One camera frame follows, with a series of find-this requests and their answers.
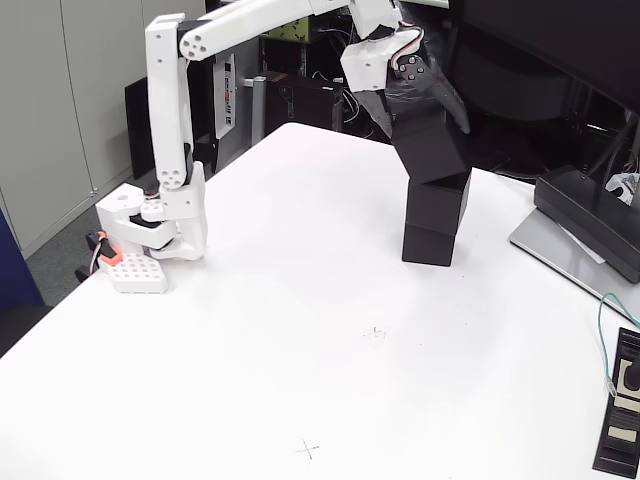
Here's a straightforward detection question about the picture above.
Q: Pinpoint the black cube block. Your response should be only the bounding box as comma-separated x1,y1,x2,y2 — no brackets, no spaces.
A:
404,167,474,232
401,223,457,267
389,102,471,186

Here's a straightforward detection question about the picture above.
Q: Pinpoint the black office chair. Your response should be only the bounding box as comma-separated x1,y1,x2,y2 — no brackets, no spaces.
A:
447,22,581,124

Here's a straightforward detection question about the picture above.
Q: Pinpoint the black computer case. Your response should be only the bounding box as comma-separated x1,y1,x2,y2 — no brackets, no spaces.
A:
264,72,351,134

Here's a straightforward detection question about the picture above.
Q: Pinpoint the green metal box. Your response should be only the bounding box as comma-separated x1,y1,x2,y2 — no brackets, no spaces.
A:
264,20,310,44

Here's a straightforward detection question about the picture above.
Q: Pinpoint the silver computer tower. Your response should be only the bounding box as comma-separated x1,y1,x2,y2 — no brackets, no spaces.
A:
212,42,261,141

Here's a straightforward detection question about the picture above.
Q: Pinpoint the black box device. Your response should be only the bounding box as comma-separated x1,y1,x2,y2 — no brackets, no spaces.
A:
533,164,640,285

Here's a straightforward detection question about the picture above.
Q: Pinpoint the silver monitor stand base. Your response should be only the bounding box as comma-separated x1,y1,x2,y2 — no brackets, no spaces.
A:
508,207,640,321

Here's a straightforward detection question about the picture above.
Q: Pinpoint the crumpled plastic bag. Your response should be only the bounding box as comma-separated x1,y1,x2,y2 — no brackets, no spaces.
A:
604,172,640,206

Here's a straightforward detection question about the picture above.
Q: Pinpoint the grey cabinet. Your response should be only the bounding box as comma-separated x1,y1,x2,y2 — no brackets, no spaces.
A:
0,0,206,259

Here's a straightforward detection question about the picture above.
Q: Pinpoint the blue partition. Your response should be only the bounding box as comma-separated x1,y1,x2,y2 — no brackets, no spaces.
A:
0,207,46,311

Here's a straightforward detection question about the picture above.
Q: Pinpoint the black panel with labels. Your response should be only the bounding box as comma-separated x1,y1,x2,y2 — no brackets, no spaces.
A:
592,327,640,479

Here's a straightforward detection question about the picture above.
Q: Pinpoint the grey metal post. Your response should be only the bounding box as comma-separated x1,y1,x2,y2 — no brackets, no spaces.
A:
244,74,268,146

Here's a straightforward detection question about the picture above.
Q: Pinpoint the green cable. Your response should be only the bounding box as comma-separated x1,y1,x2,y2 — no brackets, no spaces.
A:
598,291,640,399

